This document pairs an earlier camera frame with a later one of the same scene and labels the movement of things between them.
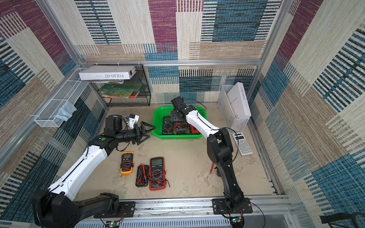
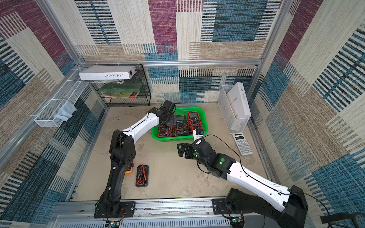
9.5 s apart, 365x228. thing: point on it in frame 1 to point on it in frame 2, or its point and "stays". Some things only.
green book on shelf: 120,90 stays
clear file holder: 235,125 stays
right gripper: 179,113 to 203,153
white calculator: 244,147 stays
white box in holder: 238,100 stays
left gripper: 139,135 to 173,120
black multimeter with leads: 142,179 stays
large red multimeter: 157,174 to 166,131
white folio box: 102,72 stays
